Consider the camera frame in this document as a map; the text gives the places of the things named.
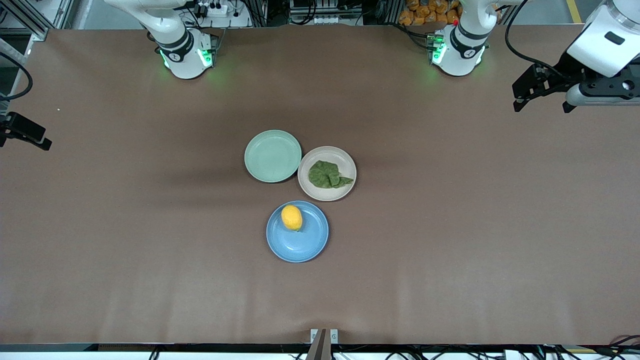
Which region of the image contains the green lettuce leaf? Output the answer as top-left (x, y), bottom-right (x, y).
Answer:
top-left (308, 160), bottom-right (354, 190)

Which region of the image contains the yellow lemon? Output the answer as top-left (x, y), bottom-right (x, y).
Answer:
top-left (280, 204), bottom-right (304, 232)

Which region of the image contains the orange snack bag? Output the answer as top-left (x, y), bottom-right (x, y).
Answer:
top-left (398, 0), bottom-right (462, 27)

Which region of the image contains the beige plate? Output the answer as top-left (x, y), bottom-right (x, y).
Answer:
top-left (297, 145), bottom-right (358, 202)

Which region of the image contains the white power strip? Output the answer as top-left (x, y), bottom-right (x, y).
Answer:
top-left (192, 1), bottom-right (229, 19)

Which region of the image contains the light green plate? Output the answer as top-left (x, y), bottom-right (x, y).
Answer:
top-left (244, 129), bottom-right (303, 184)

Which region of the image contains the blue plate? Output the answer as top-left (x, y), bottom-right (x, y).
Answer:
top-left (266, 200), bottom-right (330, 263)

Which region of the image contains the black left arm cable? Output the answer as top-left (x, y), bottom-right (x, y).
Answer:
top-left (504, 0), bottom-right (568, 81)

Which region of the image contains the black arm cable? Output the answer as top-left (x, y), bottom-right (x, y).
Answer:
top-left (504, 0), bottom-right (568, 81)
top-left (0, 52), bottom-right (34, 101)

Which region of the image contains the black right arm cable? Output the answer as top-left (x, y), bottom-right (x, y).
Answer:
top-left (0, 52), bottom-right (34, 101)

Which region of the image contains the aluminium frame profile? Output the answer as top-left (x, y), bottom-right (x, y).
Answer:
top-left (0, 0), bottom-right (76, 42)

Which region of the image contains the black cable bundle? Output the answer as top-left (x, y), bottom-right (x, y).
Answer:
top-left (592, 334), bottom-right (640, 359)

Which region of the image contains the metal table edge bracket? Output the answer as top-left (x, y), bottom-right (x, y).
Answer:
top-left (306, 328), bottom-right (339, 360)

